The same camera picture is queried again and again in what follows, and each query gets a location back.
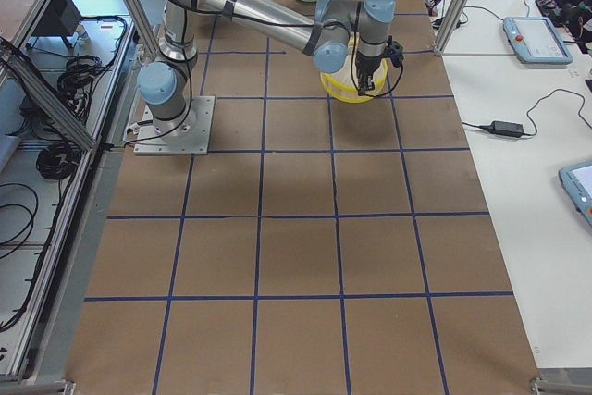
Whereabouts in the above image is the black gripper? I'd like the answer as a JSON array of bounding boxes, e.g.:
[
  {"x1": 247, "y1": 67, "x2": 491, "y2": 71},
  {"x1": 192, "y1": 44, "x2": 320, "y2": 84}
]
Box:
[{"x1": 355, "y1": 41, "x2": 387, "y2": 93}]

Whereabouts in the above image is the yellow steamer top layer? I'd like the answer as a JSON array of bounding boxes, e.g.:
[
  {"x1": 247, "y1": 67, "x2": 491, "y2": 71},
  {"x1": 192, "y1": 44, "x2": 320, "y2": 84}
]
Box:
[{"x1": 320, "y1": 33, "x2": 389, "y2": 96}]

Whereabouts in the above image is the yellow steamer layer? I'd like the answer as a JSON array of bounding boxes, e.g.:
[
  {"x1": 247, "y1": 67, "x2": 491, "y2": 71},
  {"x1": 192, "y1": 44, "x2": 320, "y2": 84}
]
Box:
[
  {"x1": 325, "y1": 84, "x2": 373, "y2": 104},
  {"x1": 320, "y1": 33, "x2": 389, "y2": 96}
]

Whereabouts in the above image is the yellow steamer bottom layer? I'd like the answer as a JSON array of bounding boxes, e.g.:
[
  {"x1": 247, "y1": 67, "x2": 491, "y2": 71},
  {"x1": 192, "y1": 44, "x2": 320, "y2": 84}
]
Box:
[{"x1": 325, "y1": 84, "x2": 373, "y2": 104}]

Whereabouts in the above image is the black power adapter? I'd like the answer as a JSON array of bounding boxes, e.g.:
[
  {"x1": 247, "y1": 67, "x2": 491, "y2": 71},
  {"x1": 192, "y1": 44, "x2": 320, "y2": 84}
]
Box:
[{"x1": 479, "y1": 120, "x2": 525, "y2": 138}]

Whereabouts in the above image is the blue teach pendant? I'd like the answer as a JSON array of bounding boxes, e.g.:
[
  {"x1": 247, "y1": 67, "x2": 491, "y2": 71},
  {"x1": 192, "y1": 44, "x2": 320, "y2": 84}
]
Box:
[
  {"x1": 502, "y1": 17, "x2": 573, "y2": 65},
  {"x1": 558, "y1": 161, "x2": 591, "y2": 224}
]

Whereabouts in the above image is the red black circuit board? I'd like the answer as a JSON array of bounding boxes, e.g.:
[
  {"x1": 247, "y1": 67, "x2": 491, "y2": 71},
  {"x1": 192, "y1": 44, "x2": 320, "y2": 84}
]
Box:
[{"x1": 535, "y1": 0, "x2": 572, "y2": 24}]

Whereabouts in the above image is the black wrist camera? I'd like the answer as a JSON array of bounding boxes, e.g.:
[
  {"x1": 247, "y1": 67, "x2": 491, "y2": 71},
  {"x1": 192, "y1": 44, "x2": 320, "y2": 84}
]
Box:
[{"x1": 384, "y1": 36, "x2": 404, "y2": 68}]

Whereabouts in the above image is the aluminium frame post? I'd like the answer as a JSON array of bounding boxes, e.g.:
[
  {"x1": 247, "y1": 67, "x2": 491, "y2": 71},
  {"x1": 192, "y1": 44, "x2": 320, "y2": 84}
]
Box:
[{"x1": 432, "y1": 0, "x2": 491, "y2": 56}]

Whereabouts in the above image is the black cable bundle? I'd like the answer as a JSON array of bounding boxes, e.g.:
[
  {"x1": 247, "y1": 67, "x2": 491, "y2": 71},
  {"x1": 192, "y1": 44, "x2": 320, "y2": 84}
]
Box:
[{"x1": 36, "y1": 141, "x2": 80, "y2": 180}]

